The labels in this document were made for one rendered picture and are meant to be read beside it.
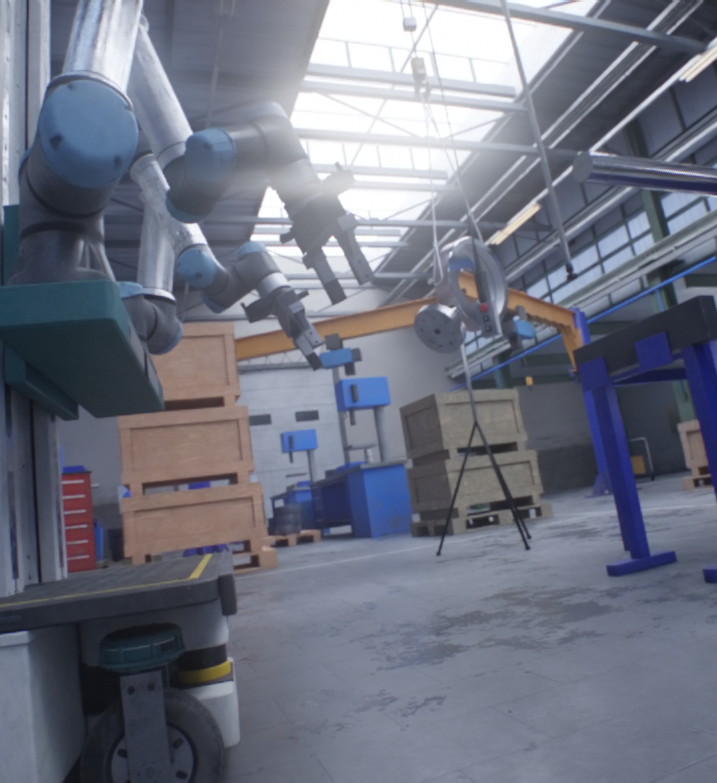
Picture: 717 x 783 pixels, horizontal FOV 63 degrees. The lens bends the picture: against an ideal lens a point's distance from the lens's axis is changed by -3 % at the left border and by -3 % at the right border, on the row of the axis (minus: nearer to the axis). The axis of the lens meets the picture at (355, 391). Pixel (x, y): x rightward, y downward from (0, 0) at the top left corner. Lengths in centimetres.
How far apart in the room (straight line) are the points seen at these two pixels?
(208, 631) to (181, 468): 404
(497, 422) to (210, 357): 290
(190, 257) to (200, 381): 386
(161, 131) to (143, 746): 91
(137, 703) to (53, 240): 62
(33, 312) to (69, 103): 26
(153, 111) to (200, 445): 410
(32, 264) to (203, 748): 67
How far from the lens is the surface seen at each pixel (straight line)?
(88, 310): 85
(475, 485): 589
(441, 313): 218
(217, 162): 95
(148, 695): 86
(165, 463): 502
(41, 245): 92
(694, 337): 216
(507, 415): 631
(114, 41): 98
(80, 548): 514
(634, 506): 245
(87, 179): 85
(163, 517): 497
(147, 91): 114
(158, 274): 157
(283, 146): 102
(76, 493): 517
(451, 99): 998
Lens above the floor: 38
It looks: 11 degrees up
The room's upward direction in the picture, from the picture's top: 8 degrees counter-clockwise
